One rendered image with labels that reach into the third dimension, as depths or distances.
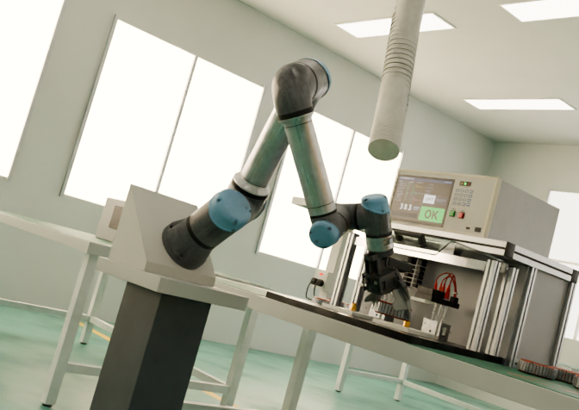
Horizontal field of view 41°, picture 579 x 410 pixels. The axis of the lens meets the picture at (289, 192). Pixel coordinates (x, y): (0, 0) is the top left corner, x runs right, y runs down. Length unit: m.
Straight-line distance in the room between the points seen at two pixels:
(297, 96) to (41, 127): 4.95
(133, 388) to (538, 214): 1.46
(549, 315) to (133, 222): 1.39
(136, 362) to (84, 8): 5.10
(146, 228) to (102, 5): 4.99
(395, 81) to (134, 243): 2.22
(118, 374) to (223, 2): 5.81
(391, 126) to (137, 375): 2.16
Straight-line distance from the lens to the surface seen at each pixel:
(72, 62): 6.87
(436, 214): 2.65
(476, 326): 2.41
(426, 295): 2.49
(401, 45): 4.17
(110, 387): 2.24
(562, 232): 9.78
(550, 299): 2.69
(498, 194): 2.54
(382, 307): 2.19
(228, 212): 2.08
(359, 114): 8.77
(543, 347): 2.71
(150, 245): 2.15
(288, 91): 1.95
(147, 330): 2.14
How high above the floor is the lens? 0.84
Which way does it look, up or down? 6 degrees up
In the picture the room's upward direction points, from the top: 15 degrees clockwise
